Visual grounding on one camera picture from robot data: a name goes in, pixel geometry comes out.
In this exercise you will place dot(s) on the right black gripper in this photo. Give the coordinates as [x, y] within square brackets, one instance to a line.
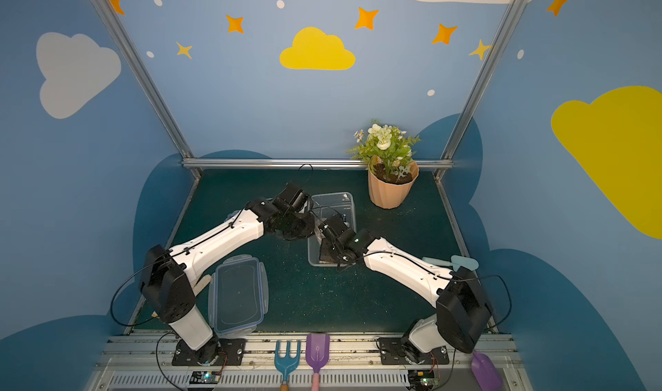
[331, 247]

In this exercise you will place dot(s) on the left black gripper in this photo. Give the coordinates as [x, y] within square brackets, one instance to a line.
[298, 225]

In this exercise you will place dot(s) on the large clear lunch box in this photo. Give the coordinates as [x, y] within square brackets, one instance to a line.
[325, 206]

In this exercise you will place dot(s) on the large lunch box lid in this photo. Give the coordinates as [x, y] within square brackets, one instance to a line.
[238, 297]

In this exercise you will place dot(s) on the small lunch box lid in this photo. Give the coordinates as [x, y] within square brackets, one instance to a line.
[233, 216]

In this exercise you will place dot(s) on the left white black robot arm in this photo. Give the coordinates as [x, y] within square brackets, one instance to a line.
[169, 276]

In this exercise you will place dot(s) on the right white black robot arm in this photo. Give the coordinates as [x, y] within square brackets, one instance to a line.
[462, 309]

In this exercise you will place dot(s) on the terracotta flower pot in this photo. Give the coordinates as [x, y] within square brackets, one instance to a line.
[389, 195]

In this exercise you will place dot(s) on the purple garden shovel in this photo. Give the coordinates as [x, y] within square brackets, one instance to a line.
[317, 355]

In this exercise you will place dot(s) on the green artificial plant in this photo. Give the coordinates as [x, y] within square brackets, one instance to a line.
[387, 152]

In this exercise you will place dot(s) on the white work glove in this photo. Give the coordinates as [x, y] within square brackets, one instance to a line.
[201, 282]

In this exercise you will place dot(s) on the mint green small trowel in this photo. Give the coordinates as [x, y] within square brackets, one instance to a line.
[455, 263]

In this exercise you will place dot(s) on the teal garden rake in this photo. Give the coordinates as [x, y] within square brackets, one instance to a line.
[286, 364]

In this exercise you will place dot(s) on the right controller board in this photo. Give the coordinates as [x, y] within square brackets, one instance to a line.
[421, 380]

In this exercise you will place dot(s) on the controller board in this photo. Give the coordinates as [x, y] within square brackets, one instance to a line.
[421, 380]
[205, 378]

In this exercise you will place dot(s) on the left controller board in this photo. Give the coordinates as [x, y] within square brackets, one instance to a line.
[205, 378]

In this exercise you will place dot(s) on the aluminium frame rail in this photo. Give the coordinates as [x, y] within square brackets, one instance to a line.
[271, 164]

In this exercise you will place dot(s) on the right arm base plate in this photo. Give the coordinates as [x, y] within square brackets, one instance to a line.
[394, 351]

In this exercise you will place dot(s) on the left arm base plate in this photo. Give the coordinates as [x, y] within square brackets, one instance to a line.
[216, 352]

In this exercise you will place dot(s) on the purple scoop pink handle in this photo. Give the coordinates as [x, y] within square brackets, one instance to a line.
[485, 372]

